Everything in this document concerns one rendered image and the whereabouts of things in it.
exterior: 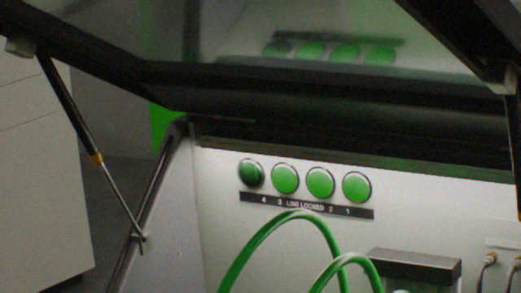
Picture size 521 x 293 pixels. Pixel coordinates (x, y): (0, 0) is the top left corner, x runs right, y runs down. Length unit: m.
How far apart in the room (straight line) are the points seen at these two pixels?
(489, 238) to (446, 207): 0.08
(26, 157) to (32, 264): 0.47
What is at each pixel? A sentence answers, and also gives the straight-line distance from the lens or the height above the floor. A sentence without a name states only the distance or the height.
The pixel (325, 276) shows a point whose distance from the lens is 1.29.
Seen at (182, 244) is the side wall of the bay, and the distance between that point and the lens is 1.72.
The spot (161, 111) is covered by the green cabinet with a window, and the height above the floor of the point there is 0.74.
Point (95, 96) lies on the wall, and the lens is 6.43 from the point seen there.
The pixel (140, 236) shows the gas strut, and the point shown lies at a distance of 1.62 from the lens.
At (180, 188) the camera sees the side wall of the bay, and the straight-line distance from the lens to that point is 1.69.
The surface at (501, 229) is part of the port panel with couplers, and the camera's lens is 1.49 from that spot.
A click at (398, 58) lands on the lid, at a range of 1.17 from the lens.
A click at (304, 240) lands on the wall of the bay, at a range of 1.64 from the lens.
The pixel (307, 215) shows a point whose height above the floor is 1.41.
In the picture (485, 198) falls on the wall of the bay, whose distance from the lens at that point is 1.48.
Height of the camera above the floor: 1.91
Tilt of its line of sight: 18 degrees down
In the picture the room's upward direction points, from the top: 4 degrees counter-clockwise
